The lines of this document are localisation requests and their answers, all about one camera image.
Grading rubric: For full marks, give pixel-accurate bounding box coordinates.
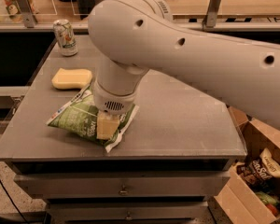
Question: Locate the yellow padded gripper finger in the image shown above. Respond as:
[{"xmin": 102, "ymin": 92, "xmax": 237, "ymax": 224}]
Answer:
[{"xmin": 97, "ymin": 111, "xmax": 119, "ymax": 140}]

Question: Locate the green jalapeno chip bag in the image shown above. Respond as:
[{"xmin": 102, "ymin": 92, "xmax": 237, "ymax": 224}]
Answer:
[{"xmin": 47, "ymin": 85, "xmax": 139, "ymax": 152}]

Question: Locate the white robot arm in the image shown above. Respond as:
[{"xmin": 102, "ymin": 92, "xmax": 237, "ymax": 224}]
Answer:
[{"xmin": 88, "ymin": 0, "xmax": 280, "ymax": 131}]

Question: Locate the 7up soda can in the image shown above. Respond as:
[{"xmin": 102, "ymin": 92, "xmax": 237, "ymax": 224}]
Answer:
[{"xmin": 53, "ymin": 20, "xmax": 78, "ymax": 56}]

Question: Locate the dark sea salt chip bag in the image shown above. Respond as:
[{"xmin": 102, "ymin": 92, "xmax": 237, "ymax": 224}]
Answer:
[{"xmin": 236, "ymin": 148, "xmax": 280, "ymax": 188}]

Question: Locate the yellow sponge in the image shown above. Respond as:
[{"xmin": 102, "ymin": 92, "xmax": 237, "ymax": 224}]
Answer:
[{"xmin": 51, "ymin": 68, "xmax": 92, "ymax": 90}]

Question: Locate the upper grey drawer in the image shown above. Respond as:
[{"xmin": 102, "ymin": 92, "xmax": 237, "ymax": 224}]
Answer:
[{"xmin": 15, "ymin": 172, "xmax": 230, "ymax": 199}]

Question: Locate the grey drawer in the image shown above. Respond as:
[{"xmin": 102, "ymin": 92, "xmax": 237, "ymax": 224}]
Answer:
[
  {"xmin": 15, "ymin": 172, "xmax": 230, "ymax": 199},
  {"xmin": 47, "ymin": 202, "xmax": 208, "ymax": 221}
]

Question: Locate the lower grey drawer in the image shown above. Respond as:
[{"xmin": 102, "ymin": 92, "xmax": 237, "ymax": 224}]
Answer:
[{"xmin": 47, "ymin": 202, "xmax": 208, "ymax": 221}]

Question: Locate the cardboard box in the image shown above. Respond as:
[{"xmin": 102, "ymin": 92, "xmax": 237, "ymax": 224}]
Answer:
[{"xmin": 215, "ymin": 107, "xmax": 280, "ymax": 224}]

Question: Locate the green snack packet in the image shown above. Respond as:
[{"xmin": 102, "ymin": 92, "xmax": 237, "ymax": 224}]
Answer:
[{"xmin": 256, "ymin": 191, "xmax": 279, "ymax": 206}]

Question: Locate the red snack packet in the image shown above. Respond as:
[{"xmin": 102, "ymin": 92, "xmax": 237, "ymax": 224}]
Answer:
[{"xmin": 266, "ymin": 203, "xmax": 279, "ymax": 217}]

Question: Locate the black floor cable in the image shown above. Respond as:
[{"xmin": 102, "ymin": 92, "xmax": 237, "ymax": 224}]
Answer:
[{"xmin": 0, "ymin": 161, "xmax": 29, "ymax": 224}]

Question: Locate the left metal bracket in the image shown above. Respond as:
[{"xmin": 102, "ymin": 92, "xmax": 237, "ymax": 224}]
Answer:
[{"xmin": 17, "ymin": 0, "xmax": 36, "ymax": 28}]

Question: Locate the right metal bracket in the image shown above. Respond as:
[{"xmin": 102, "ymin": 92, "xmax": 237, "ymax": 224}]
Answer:
[{"xmin": 203, "ymin": 0, "xmax": 221, "ymax": 28}]

